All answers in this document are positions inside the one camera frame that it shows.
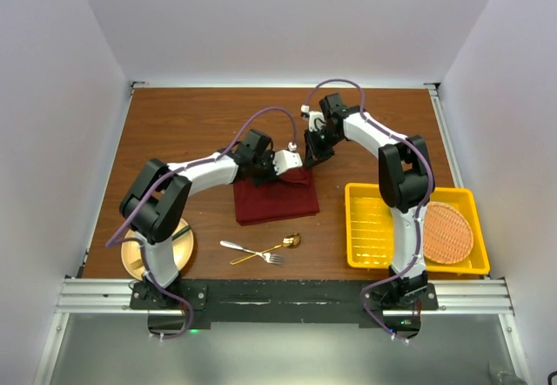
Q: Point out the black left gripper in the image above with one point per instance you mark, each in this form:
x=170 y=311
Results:
x=268 y=156

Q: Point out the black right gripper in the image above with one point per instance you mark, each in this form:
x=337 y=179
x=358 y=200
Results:
x=313 y=153

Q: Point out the dark red cloth napkin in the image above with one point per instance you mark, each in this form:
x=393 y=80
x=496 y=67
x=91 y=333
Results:
x=293 y=195

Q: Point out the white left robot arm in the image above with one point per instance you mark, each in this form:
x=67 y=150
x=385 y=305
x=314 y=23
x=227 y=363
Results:
x=153 y=206

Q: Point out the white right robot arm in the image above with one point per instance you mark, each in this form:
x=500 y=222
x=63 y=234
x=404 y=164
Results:
x=406 y=183

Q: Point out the gold spoon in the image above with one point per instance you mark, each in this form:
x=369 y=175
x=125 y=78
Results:
x=291 y=241

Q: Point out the silver fork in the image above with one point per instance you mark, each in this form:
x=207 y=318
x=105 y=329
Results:
x=268 y=257

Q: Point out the yellow plastic tray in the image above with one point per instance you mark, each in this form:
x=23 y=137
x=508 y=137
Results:
x=370 y=230

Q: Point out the cream round plate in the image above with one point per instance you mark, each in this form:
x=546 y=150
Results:
x=182 y=251

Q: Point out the orange woven round mat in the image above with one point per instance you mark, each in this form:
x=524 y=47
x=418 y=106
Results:
x=448 y=236

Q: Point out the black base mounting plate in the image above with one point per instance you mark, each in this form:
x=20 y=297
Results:
x=281 y=301

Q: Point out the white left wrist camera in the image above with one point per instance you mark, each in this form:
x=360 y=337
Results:
x=287 y=159

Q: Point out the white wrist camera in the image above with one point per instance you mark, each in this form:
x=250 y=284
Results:
x=287 y=159
x=315 y=119

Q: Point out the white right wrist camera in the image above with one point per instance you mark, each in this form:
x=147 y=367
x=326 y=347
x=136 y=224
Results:
x=315 y=119

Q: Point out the aluminium right side rail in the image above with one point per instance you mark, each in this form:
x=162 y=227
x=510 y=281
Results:
x=444 y=133

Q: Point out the aluminium rail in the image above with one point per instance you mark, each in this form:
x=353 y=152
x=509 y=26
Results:
x=444 y=133
x=113 y=296

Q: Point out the aluminium front rail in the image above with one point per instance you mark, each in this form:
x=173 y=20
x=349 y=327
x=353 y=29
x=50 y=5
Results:
x=113 y=296

